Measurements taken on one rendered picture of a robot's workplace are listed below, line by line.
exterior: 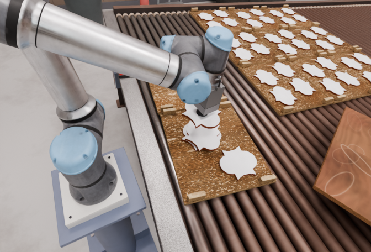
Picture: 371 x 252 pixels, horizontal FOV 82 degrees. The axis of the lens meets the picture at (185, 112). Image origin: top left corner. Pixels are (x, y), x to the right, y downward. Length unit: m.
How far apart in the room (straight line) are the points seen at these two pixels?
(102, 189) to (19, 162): 1.50
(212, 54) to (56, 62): 0.38
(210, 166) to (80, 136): 0.45
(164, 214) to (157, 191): 0.08
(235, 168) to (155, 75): 0.51
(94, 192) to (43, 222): 1.14
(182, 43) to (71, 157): 0.40
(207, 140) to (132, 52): 0.52
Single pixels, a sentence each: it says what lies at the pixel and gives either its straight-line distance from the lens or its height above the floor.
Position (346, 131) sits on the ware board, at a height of 1.04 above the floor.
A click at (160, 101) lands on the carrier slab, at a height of 0.94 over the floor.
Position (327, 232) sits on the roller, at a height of 0.92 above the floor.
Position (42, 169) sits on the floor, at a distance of 2.08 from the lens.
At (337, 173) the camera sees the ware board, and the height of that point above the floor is 1.04.
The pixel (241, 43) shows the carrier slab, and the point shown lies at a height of 0.95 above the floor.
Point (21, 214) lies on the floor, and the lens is 1.96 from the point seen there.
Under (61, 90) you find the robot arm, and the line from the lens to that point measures 0.65.
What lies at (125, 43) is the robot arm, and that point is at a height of 1.43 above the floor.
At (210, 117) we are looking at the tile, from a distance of 0.77.
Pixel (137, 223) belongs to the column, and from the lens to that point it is 1.70.
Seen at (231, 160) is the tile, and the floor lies 0.95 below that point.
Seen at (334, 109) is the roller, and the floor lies 0.91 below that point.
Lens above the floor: 1.63
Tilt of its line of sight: 45 degrees down
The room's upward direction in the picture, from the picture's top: 8 degrees clockwise
